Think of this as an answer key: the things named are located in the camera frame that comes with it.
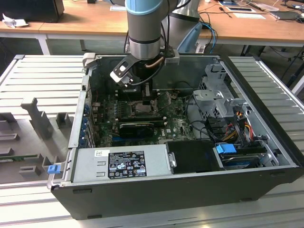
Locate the grey plastic case latch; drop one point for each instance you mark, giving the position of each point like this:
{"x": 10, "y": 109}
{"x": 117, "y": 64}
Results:
{"x": 89, "y": 59}

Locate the wooden desk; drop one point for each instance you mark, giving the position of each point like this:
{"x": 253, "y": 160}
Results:
{"x": 71, "y": 23}

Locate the pale blue teach pendant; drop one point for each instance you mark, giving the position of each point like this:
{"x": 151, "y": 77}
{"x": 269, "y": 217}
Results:
{"x": 190, "y": 39}

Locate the black box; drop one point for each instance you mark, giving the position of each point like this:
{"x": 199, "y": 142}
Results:
{"x": 31, "y": 9}

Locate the black graphics card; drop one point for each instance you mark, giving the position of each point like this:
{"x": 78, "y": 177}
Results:
{"x": 136, "y": 131}

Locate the grey parts rack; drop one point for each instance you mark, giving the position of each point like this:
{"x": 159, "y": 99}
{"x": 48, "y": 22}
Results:
{"x": 33, "y": 145}

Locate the crumpled white paper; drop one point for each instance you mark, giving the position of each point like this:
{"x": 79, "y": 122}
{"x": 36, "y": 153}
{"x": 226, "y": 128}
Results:
{"x": 14, "y": 22}

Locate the white framed tablet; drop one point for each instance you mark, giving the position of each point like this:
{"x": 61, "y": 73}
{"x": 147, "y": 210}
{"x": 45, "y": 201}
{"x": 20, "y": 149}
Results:
{"x": 240, "y": 9}

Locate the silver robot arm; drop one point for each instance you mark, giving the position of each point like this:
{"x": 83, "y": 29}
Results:
{"x": 145, "y": 28}

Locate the black PC case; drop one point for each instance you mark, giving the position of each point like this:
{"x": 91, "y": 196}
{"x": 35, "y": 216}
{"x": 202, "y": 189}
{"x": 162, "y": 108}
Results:
{"x": 154, "y": 199}

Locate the white paper sheet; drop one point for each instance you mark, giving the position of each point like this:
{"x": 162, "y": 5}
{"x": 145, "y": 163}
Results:
{"x": 249, "y": 16}

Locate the white camera on black bracket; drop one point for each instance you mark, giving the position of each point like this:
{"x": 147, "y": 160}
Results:
{"x": 120, "y": 76}

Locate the blue plastic latch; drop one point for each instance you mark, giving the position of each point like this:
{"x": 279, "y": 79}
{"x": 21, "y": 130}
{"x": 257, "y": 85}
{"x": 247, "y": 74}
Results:
{"x": 53, "y": 170}

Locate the grey laptop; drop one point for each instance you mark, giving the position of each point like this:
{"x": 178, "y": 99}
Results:
{"x": 285, "y": 15}

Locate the green RAM stick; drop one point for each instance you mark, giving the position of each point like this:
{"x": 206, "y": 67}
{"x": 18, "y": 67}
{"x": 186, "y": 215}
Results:
{"x": 19, "y": 157}

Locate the small white paper label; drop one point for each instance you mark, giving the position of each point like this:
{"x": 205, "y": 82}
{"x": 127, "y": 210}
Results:
{"x": 117, "y": 8}

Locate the hard disk with blue carrier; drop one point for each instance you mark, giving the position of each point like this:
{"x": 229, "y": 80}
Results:
{"x": 224, "y": 149}

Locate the silver power supply unit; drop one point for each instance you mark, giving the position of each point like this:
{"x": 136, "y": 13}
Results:
{"x": 88, "y": 166}

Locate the silver topped CPU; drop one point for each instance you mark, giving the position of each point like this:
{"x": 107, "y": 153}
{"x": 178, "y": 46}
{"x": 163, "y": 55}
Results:
{"x": 140, "y": 108}

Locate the black RAM slot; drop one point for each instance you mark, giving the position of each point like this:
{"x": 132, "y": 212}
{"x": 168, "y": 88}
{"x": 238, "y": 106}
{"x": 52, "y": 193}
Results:
{"x": 142, "y": 120}
{"x": 156, "y": 122}
{"x": 128, "y": 95}
{"x": 160, "y": 124}
{"x": 128, "y": 91}
{"x": 142, "y": 117}

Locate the green motherboard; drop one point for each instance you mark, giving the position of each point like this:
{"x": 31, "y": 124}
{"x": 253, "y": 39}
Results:
{"x": 177, "y": 129}

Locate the CPU socket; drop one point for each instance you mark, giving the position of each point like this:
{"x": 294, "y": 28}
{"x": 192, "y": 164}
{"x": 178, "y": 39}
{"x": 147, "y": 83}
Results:
{"x": 142, "y": 114}

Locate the round coin battery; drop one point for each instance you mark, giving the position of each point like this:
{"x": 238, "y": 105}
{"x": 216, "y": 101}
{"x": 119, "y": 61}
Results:
{"x": 173, "y": 96}

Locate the small grey wrist camera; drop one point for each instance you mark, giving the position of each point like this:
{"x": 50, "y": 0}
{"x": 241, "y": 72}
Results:
{"x": 171, "y": 60}

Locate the silver metal drive cage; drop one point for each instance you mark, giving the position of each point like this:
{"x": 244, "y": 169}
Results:
{"x": 207, "y": 97}

